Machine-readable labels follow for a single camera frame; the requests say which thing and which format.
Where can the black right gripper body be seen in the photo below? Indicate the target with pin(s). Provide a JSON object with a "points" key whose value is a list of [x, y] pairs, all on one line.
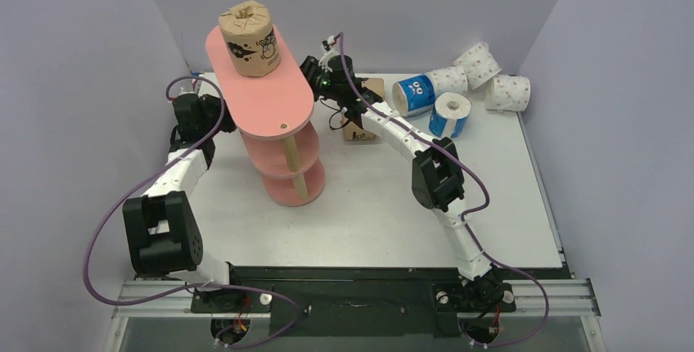
{"points": [[311, 74]]}

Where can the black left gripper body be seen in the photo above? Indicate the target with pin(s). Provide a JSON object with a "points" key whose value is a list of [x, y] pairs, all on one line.
{"points": [[211, 109]]}

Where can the brown paper roll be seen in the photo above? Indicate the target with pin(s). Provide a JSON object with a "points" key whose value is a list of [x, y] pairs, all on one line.
{"points": [[249, 36]]}

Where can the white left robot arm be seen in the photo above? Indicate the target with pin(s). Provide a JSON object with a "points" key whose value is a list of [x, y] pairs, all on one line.
{"points": [[164, 239]]}

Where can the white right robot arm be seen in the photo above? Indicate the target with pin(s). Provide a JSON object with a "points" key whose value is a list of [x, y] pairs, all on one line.
{"points": [[437, 174]]}

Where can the pink three-tier shelf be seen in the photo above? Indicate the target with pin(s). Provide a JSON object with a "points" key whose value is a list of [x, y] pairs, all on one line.
{"points": [[273, 114]]}

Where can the brown wrapped roll rear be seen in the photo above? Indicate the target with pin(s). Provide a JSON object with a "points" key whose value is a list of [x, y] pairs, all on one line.
{"points": [[376, 85]]}

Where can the brown wrapped roll front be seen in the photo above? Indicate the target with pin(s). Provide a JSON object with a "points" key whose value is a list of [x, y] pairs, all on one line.
{"points": [[353, 133]]}

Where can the blue roll lying sideways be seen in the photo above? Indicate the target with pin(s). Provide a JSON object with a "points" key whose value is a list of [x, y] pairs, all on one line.
{"points": [[414, 95]]}

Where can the white dotted roll left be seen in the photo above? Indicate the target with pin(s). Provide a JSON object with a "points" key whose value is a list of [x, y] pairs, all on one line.
{"points": [[452, 79]]}

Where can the white dotted roll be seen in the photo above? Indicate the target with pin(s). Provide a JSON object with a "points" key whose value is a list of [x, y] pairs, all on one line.
{"points": [[478, 65], [507, 93], [452, 79]]}

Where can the blue wrapped roll middle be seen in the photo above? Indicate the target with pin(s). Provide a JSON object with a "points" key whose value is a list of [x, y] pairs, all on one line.
{"points": [[449, 115]]}

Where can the white dotted roll top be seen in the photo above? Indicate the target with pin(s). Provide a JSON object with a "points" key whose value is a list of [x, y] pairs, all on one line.
{"points": [[478, 65]]}

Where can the white dotted roll right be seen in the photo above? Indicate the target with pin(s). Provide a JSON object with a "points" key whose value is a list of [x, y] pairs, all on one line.
{"points": [[507, 93]]}

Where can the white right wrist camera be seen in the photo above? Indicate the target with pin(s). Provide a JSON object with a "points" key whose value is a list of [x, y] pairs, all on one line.
{"points": [[330, 51]]}

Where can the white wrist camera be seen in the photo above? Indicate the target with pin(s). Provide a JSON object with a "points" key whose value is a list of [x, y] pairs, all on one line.
{"points": [[191, 85], [330, 51]]}

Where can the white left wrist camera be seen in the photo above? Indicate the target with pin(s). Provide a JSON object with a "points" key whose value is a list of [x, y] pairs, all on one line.
{"points": [[191, 85]]}

